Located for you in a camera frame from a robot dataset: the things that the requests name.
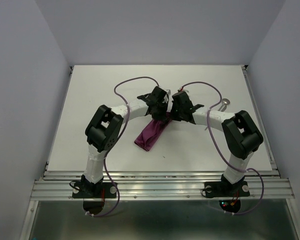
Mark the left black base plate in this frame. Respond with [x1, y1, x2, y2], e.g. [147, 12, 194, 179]
[69, 181, 117, 199]

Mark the purple cloth napkin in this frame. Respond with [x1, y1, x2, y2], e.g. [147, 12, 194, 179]
[134, 112, 172, 152]

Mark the aluminium rail frame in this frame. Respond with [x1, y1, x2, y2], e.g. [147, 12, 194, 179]
[17, 64, 300, 240]

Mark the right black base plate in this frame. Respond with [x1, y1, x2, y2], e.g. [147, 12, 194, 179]
[201, 181, 250, 199]

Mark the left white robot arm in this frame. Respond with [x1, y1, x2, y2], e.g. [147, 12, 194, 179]
[72, 86, 171, 197]

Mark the silver metal spoon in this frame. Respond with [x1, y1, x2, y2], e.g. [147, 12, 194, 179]
[218, 98, 231, 112]

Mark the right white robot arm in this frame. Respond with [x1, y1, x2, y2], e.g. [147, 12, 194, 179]
[170, 91, 264, 195]

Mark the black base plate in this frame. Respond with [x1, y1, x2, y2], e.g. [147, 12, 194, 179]
[69, 181, 117, 199]
[201, 181, 250, 199]

